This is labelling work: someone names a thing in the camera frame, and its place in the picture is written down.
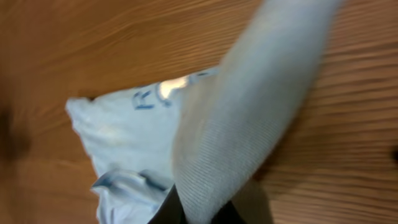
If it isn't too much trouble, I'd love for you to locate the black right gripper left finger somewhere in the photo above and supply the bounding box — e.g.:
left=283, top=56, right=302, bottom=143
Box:
left=148, top=186, right=187, bottom=224

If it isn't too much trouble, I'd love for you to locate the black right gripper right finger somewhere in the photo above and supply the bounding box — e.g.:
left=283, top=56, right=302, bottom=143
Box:
left=211, top=201, right=246, bottom=224

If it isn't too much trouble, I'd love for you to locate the light blue printed t-shirt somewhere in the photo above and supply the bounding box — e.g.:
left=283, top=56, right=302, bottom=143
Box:
left=65, top=0, right=341, bottom=223

